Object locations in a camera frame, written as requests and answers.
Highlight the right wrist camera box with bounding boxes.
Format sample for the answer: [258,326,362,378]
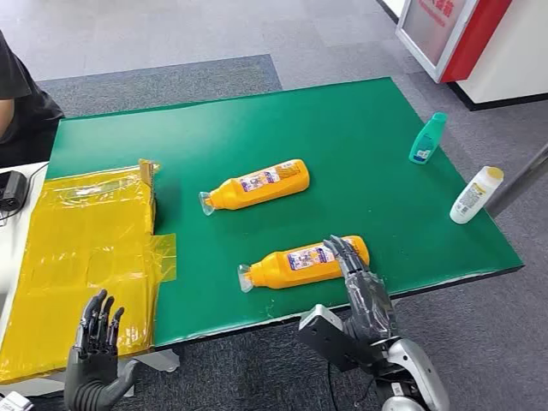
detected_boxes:
[298,304,380,374]

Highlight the white desk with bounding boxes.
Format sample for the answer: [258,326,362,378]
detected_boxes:
[0,161,49,347]

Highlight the black device cable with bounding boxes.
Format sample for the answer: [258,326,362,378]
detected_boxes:
[0,176,36,228]

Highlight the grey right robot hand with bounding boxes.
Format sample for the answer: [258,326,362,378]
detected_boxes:
[323,235,400,347]

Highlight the yellow plastic covered cardboard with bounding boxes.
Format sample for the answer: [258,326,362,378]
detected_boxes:
[0,158,177,384]

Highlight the teal plastic bottle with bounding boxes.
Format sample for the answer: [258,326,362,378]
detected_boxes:
[408,111,448,166]

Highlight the white counter with black base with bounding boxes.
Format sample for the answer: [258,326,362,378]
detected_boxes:
[447,0,548,112]

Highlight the red and white display stand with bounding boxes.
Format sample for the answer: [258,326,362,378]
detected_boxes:
[394,0,513,85]

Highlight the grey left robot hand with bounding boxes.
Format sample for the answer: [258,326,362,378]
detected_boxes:
[64,289,125,411]

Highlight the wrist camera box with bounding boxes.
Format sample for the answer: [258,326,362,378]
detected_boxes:
[0,391,34,411]
[298,304,380,374]

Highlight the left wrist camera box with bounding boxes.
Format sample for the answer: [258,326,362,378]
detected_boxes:
[0,391,34,411]

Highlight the white bottle with yellow cap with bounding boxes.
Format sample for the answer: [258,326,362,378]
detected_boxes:
[449,165,505,225]

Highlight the orange bottle with clear cap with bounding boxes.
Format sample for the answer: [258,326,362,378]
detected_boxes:
[237,235,371,295]
[199,158,311,217]

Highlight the white table foot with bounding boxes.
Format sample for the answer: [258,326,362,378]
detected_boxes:
[137,348,181,374]

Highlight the green table mat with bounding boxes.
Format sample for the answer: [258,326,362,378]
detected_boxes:
[46,76,524,348]

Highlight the black device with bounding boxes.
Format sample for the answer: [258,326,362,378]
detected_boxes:
[0,170,29,212]

